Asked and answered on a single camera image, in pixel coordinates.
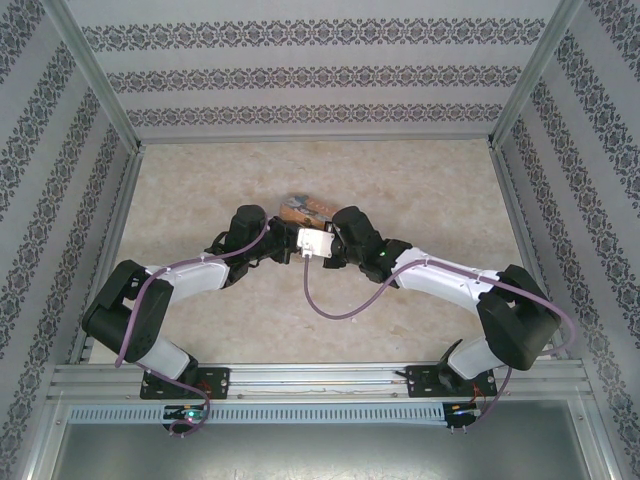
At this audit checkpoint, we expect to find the brown printed box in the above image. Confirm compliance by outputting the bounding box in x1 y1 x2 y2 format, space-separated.
278 193 337 229

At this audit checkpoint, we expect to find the grey metal sheet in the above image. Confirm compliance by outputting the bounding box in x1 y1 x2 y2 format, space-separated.
49 422 601 480

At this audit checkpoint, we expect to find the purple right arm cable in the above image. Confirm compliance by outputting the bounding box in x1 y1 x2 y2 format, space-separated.
302 252 574 431

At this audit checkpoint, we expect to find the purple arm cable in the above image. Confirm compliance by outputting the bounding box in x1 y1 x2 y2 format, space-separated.
114 219 271 439
302 252 574 431

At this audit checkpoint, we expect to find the aluminium table edge rail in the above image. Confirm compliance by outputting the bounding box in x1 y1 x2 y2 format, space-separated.
67 144 146 364
488 143 569 364
137 135 496 148

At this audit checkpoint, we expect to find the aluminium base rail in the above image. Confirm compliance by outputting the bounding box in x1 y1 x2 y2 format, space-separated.
47 362 589 401

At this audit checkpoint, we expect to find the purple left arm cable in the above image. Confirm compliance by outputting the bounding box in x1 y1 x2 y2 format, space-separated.
114 219 271 439

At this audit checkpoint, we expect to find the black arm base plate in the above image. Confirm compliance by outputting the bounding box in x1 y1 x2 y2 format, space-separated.
407 364 496 399
139 367 232 401

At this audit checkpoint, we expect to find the white slotted cable tray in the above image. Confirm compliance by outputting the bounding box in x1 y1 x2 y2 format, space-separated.
67 403 446 424

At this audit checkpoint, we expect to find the aluminium frame post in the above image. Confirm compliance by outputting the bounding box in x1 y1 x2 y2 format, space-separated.
488 0 586 149
42 0 144 149

